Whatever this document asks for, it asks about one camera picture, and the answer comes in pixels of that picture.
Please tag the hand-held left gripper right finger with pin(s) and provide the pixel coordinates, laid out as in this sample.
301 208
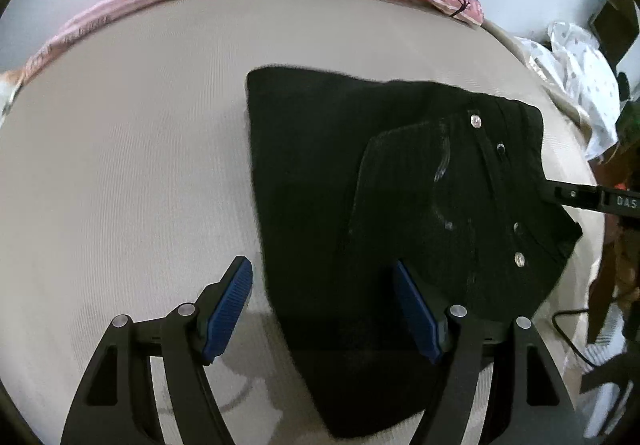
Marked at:
415 310

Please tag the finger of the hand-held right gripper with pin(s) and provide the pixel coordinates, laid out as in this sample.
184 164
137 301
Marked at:
570 195

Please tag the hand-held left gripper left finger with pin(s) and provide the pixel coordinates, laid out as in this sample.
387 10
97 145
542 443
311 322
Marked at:
230 310

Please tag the black pants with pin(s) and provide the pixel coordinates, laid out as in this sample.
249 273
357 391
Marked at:
310 150

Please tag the white dotted cloth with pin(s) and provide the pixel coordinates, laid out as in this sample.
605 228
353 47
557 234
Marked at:
585 75

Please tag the beige bed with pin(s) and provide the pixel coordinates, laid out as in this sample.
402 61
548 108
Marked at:
125 150

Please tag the white orange printed cloth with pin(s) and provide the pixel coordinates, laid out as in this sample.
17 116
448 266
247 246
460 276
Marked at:
7 95

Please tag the dark wall object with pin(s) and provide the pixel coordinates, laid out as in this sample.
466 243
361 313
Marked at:
617 20

